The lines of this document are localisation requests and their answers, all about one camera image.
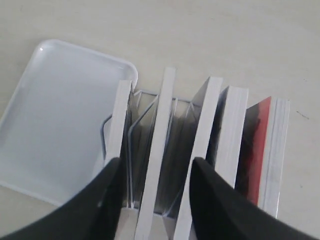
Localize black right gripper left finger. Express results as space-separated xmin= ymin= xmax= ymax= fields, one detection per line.
xmin=2 ymin=157 xmax=125 ymax=240

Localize red spine book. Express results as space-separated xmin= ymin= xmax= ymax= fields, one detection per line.
xmin=235 ymin=96 xmax=290 ymax=217

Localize dark brown spine book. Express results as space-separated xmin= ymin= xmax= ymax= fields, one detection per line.
xmin=104 ymin=80 xmax=132 ymax=166

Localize white wire book rack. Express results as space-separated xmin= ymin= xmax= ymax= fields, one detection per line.
xmin=99 ymin=89 xmax=208 ymax=240

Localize white plastic tray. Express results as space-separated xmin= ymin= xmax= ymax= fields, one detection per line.
xmin=0 ymin=39 xmax=138 ymax=206

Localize white grey spine book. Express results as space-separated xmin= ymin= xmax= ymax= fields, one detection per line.
xmin=207 ymin=85 xmax=249 ymax=188

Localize black grey spine book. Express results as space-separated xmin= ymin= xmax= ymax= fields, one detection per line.
xmin=134 ymin=67 xmax=176 ymax=240

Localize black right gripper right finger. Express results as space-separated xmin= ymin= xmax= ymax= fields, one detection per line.
xmin=190 ymin=157 xmax=313 ymax=240

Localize blue moon cover book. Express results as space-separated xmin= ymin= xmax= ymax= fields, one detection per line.
xmin=170 ymin=77 xmax=223 ymax=240

